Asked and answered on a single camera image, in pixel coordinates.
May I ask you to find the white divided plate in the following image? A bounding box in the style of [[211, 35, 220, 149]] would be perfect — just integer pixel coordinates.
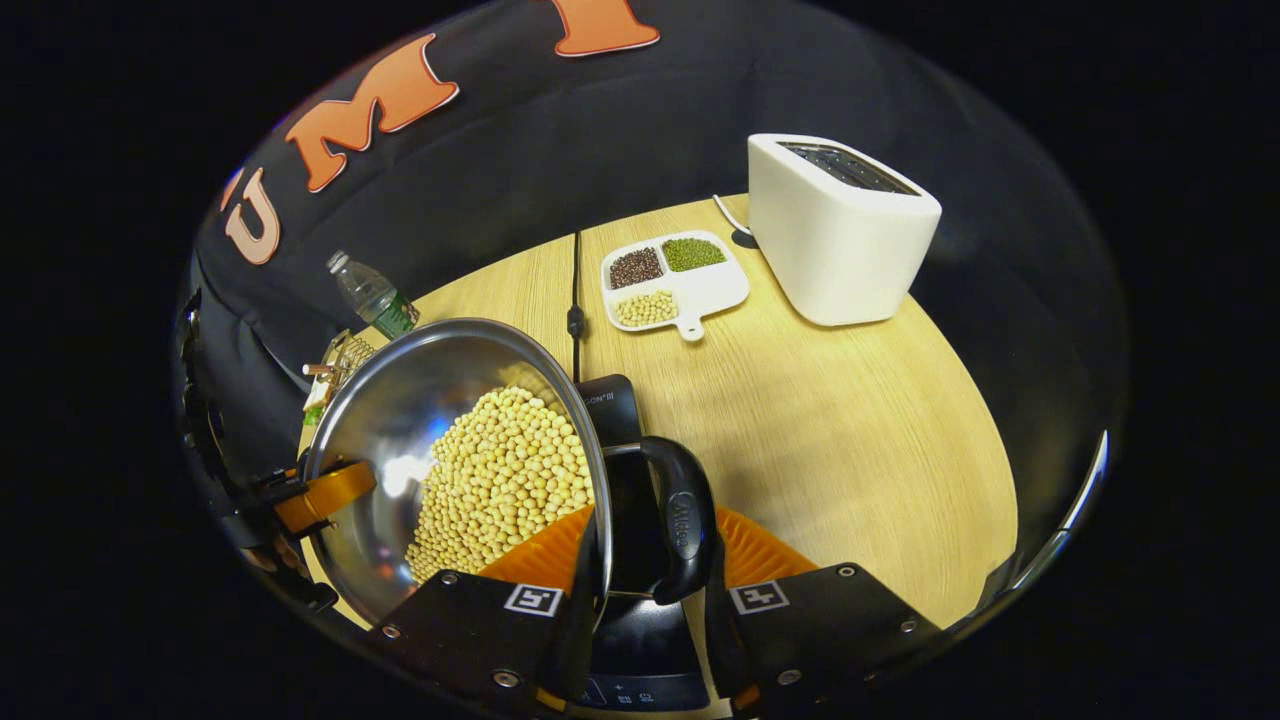
[[600, 230, 751, 344]]

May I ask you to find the pile of green beans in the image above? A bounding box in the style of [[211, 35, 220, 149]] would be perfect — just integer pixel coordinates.
[[662, 237, 728, 273]]

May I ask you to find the small pile of soybeans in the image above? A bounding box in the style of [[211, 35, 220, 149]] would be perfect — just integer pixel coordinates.
[[615, 290, 679, 329]]

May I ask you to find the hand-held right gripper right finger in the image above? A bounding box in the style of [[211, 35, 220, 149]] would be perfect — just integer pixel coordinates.
[[704, 505, 946, 716]]

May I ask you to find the black power cable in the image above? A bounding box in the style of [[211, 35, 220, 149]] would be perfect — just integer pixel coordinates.
[[567, 232, 587, 386]]

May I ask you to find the black induction cooktop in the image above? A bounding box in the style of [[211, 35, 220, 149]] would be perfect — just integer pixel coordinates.
[[572, 374, 713, 717]]

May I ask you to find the stainless steel pot black handle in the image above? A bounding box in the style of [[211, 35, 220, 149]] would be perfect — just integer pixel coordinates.
[[300, 318, 720, 627]]

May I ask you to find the wire mesh basket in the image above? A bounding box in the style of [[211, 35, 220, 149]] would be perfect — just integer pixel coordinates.
[[320, 330, 380, 392]]

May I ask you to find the pile of red beans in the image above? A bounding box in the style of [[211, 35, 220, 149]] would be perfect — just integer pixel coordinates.
[[610, 247, 666, 291]]

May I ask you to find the white toaster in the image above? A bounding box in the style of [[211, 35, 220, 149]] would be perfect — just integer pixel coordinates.
[[747, 133, 943, 328]]

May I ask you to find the pile of soybeans in pot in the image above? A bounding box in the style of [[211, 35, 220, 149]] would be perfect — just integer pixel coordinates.
[[405, 385, 597, 585]]

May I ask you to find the clear plastic bottle green label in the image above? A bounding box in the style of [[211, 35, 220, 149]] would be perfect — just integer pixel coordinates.
[[326, 250, 422, 340]]

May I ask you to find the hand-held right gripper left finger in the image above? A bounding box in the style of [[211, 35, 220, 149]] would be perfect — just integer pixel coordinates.
[[370, 505, 602, 716]]

